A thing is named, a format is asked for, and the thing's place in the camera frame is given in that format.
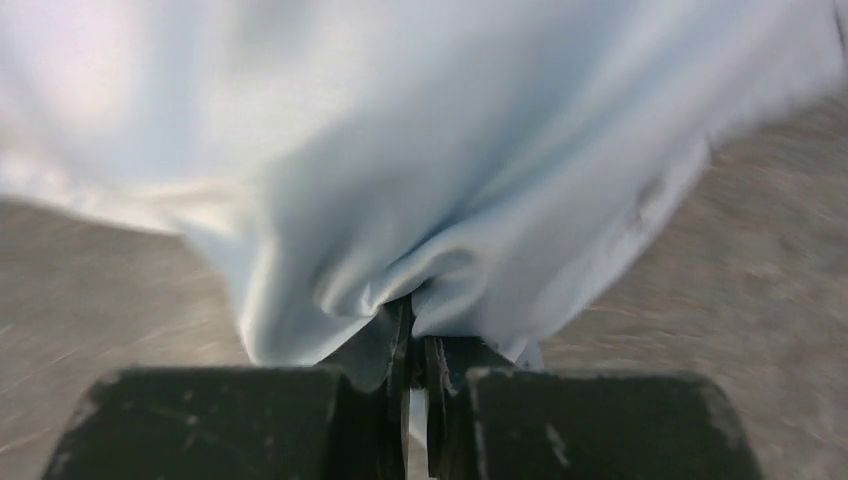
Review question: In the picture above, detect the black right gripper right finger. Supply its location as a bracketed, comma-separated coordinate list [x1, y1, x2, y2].
[423, 337, 762, 480]

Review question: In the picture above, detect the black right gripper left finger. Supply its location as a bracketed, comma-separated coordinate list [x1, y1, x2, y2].
[44, 298, 413, 480]

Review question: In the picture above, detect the light blue pillowcase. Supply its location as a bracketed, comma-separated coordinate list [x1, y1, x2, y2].
[1, 1, 847, 365]

